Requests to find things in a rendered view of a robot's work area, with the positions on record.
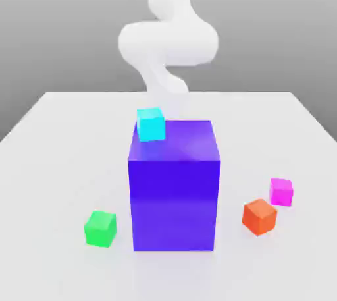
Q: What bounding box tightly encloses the small magenta cube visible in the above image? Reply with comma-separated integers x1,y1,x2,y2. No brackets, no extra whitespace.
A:
269,177,294,207

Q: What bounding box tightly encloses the small cyan cube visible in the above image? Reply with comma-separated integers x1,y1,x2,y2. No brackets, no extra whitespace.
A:
136,107,166,143

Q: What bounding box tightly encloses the large purple box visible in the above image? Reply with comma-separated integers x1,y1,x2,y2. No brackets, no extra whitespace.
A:
127,119,221,252

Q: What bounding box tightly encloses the small green cube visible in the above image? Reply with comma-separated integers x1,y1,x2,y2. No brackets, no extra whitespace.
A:
84,210,117,249

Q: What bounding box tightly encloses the small orange cube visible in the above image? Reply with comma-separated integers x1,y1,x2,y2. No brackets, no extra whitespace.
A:
242,198,278,237

